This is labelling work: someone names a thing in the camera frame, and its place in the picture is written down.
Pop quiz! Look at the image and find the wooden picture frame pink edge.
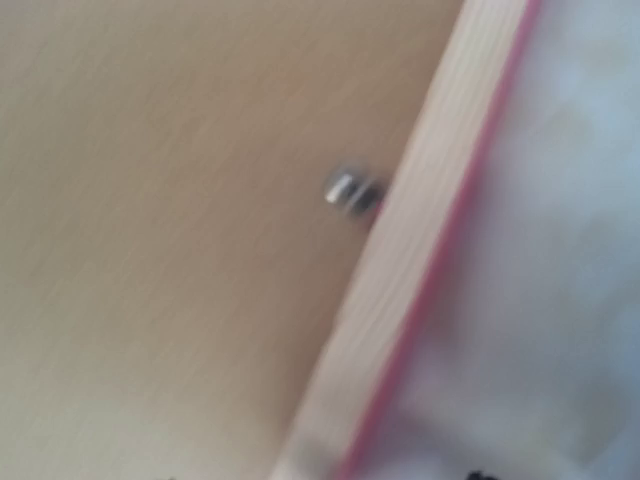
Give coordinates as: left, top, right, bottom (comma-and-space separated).
272, 1, 538, 479

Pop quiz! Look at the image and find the brown cardboard backing board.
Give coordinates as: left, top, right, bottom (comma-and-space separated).
1, 1, 460, 479

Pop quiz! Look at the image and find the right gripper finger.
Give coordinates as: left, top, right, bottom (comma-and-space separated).
465, 470, 499, 480

